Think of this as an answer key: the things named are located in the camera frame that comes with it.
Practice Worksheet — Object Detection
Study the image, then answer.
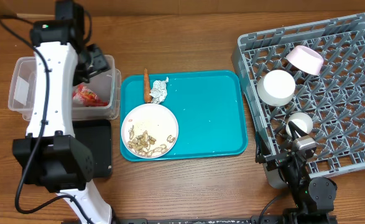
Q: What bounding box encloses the teal plastic tray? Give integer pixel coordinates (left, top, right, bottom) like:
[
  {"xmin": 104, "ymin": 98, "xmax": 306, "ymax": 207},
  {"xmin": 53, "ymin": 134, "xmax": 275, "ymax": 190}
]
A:
[{"xmin": 119, "ymin": 70, "xmax": 249, "ymax": 162}]

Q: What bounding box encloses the white plastic cup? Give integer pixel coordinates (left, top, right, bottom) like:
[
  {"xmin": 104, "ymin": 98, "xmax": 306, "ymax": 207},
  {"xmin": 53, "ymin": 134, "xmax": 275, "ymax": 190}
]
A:
[{"xmin": 287, "ymin": 112, "xmax": 313, "ymax": 134}]

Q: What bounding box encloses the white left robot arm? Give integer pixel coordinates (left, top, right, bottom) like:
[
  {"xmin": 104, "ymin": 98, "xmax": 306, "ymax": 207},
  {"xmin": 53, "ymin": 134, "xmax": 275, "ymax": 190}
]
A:
[{"xmin": 12, "ymin": 1, "xmax": 117, "ymax": 223}]

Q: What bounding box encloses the pink bowl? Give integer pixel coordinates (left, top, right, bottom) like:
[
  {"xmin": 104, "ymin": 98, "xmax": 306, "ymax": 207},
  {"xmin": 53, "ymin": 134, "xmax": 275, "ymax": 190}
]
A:
[{"xmin": 285, "ymin": 45, "xmax": 324, "ymax": 76}]

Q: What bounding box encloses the white bowl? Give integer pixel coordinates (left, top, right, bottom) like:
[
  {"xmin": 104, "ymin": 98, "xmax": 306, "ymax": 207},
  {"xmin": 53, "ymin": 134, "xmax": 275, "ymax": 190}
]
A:
[{"xmin": 257, "ymin": 70, "xmax": 296, "ymax": 106}]

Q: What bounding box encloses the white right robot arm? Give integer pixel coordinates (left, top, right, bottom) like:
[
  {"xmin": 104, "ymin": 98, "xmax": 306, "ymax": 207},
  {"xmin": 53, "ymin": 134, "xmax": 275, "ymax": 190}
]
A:
[{"xmin": 251, "ymin": 121, "xmax": 338, "ymax": 224}]

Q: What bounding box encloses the white plate with food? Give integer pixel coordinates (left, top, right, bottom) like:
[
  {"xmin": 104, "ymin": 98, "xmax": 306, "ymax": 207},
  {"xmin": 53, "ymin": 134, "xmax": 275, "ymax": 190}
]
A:
[{"xmin": 121, "ymin": 103, "xmax": 179, "ymax": 160}]

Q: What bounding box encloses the clear plastic bin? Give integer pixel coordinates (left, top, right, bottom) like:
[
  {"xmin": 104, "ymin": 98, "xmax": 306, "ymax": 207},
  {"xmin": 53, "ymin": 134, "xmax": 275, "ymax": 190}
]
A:
[{"xmin": 8, "ymin": 55, "xmax": 121, "ymax": 121}]

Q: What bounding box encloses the grey dishwasher rack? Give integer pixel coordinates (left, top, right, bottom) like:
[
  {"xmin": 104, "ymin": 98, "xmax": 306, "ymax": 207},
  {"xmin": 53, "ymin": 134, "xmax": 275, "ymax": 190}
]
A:
[{"xmin": 231, "ymin": 13, "xmax": 365, "ymax": 178}]

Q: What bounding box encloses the orange carrot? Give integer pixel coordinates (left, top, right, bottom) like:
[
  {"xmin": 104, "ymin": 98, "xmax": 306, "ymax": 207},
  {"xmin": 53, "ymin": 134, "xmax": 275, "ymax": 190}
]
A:
[{"xmin": 144, "ymin": 68, "xmax": 152, "ymax": 103}]

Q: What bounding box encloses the red snack wrapper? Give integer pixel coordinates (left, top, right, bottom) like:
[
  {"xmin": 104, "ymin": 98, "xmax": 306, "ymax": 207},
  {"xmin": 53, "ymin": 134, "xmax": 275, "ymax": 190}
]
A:
[{"xmin": 72, "ymin": 84, "xmax": 108, "ymax": 107}]

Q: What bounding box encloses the foil ball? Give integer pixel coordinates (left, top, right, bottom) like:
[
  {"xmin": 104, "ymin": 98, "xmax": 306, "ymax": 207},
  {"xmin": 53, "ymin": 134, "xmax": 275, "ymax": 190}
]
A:
[{"xmin": 150, "ymin": 77, "xmax": 169, "ymax": 104}]

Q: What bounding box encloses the black tray bin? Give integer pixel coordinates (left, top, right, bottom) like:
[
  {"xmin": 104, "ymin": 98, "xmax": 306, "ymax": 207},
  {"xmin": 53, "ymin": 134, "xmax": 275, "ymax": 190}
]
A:
[{"xmin": 73, "ymin": 119, "xmax": 113, "ymax": 178}]

